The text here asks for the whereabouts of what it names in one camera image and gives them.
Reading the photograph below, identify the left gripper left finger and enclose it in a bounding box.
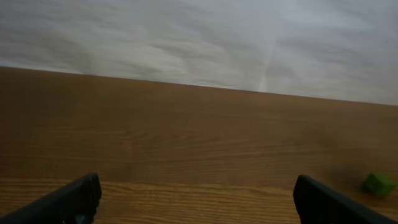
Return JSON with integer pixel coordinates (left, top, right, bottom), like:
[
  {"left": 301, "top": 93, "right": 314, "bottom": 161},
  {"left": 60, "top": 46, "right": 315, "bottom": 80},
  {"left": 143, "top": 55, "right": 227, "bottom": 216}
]
[{"left": 0, "top": 172, "right": 103, "bottom": 224}]

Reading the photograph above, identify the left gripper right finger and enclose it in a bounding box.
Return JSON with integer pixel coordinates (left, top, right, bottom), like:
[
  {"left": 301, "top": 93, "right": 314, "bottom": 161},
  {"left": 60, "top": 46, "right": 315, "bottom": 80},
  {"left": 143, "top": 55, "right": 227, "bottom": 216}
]
[{"left": 292, "top": 174, "right": 398, "bottom": 224}]

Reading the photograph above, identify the green cube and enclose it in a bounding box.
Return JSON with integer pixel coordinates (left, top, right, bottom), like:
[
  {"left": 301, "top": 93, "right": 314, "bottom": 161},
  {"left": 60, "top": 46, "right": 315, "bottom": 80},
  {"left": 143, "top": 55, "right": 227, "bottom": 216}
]
[{"left": 361, "top": 172, "right": 397, "bottom": 198}]

